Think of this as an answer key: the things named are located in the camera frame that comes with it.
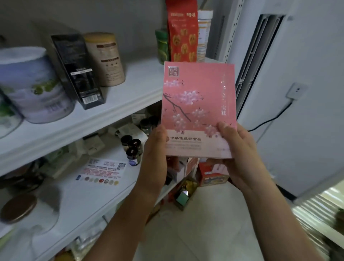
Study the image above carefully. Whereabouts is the large white green milk tin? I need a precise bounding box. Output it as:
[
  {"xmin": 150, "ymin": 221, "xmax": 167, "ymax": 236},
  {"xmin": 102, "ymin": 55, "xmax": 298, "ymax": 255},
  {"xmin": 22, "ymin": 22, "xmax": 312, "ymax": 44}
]
[{"xmin": 0, "ymin": 46, "xmax": 76, "ymax": 124}]

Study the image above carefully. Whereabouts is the dark brown pill jar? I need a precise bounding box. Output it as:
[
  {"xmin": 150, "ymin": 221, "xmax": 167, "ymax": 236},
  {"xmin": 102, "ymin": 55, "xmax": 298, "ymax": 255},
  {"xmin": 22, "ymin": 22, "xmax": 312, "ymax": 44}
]
[{"xmin": 140, "ymin": 118, "xmax": 157, "ymax": 135}]

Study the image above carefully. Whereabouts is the pink cherry blossom box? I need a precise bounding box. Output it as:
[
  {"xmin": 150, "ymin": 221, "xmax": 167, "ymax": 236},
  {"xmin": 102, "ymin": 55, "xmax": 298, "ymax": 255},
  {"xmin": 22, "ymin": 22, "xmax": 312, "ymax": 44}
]
[{"xmin": 161, "ymin": 61, "xmax": 238, "ymax": 159}]

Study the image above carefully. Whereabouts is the brown carton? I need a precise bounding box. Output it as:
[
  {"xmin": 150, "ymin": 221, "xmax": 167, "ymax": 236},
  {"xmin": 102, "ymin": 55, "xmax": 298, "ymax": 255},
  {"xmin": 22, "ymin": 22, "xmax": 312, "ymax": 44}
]
[{"xmin": 173, "ymin": 180, "xmax": 199, "ymax": 210}]

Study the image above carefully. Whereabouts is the white standing air conditioner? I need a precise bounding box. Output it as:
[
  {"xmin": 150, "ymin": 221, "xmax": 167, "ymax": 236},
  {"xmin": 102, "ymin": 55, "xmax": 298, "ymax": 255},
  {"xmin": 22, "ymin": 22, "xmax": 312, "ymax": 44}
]
[{"xmin": 215, "ymin": 0, "xmax": 302, "ymax": 130}]

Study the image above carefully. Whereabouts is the beige ribbed canister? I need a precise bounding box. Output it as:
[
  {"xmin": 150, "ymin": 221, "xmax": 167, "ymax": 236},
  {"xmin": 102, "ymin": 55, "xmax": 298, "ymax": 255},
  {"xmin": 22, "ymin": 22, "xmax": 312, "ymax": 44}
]
[{"xmin": 83, "ymin": 32, "xmax": 126, "ymax": 87}]

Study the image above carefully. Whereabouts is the person's right forearm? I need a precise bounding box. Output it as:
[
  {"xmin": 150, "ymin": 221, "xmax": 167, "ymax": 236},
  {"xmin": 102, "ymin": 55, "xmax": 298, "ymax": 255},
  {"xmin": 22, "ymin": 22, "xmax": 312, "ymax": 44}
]
[{"xmin": 244, "ymin": 175, "xmax": 323, "ymax": 261}]

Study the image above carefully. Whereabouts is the white wall socket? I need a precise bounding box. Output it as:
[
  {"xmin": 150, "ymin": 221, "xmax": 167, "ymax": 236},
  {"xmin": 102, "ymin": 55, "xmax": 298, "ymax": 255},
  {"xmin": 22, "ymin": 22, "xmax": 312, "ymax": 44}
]
[{"xmin": 286, "ymin": 82, "xmax": 309, "ymax": 101}]

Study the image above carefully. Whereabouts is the person's right hand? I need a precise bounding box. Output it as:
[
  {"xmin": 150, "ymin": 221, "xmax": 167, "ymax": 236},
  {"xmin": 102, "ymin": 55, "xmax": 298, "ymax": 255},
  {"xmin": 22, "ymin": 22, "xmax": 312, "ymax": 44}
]
[{"xmin": 207, "ymin": 123, "xmax": 272, "ymax": 194}]

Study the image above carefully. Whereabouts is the person's left forearm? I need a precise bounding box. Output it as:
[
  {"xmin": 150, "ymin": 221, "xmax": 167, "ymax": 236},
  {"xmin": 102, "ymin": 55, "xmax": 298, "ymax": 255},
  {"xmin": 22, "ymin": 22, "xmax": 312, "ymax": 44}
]
[{"xmin": 83, "ymin": 194, "xmax": 159, "ymax": 261}]

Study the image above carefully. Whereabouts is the green canister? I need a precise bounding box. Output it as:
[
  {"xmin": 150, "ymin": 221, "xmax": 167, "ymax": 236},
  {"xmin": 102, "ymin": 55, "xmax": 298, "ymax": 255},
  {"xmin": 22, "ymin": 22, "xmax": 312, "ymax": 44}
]
[{"xmin": 155, "ymin": 28, "xmax": 171, "ymax": 65}]

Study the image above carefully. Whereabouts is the white metal shelving unit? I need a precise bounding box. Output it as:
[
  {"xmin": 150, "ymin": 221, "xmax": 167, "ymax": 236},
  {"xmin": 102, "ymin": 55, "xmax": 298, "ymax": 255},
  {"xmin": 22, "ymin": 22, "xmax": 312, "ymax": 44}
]
[{"xmin": 0, "ymin": 0, "xmax": 245, "ymax": 261}]

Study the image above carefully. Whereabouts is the white colourful sticker sheet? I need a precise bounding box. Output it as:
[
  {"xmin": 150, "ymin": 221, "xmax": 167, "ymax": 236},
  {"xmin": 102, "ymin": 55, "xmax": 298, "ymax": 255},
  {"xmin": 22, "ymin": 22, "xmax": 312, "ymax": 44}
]
[{"xmin": 75, "ymin": 157, "xmax": 127, "ymax": 186}]

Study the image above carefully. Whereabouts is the black wall cable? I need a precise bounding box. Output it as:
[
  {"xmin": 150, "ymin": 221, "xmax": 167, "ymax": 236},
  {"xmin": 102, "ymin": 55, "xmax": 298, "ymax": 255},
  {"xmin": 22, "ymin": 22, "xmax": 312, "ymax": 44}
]
[{"xmin": 247, "ymin": 99, "xmax": 293, "ymax": 132}]

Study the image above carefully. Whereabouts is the red patterned bag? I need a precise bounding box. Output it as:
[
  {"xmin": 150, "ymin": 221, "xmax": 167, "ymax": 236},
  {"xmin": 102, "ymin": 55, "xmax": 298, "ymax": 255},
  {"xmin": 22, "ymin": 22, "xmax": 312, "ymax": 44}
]
[{"xmin": 166, "ymin": 0, "xmax": 200, "ymax": 63}]

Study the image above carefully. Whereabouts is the black box yellow print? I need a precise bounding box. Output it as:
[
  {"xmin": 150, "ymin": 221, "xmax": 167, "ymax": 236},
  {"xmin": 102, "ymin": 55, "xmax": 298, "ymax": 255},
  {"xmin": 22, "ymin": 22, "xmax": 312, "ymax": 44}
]
[{"xmin": 35, "ymin": 22, "xmax": 106, "ymax": 110}]

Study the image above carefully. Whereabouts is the person's left hand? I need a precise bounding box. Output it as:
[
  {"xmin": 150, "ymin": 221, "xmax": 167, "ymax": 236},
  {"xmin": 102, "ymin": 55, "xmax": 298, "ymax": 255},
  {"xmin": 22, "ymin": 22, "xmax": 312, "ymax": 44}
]
[{"xmin": 132, "ymin": 125, "xmax": 170, "ymax": 202}]

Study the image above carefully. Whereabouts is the white striped canister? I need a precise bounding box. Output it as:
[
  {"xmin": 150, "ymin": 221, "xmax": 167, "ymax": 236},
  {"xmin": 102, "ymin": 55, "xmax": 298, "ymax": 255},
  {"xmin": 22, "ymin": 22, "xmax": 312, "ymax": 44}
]
[{"xmin": 197, "ymin": 10, "xmax": 214, "ymax": 62}]

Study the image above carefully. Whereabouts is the colourful flat box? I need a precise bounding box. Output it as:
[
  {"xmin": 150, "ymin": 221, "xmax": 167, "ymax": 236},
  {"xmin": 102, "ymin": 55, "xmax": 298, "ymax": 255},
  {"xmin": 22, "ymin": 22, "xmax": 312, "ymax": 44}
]
[{"xmin": 198, "ymin": 161, "xmax": 231, "ymax": 186}]

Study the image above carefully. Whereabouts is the small dark bottle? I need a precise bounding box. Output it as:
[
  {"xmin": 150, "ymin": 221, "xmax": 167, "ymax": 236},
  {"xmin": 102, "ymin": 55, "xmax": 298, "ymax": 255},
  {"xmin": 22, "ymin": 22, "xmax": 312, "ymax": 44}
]
[
  {"xmin": 126, "ymin": 147, "xmax": 142, "ymax": 166},
  {"xmin": 120, "ymin": 135, "xmax": 133, "ymax": 150},
  {"xmin": 132, "ymin": 139, "xmax": 143, "ymax": 157}
]

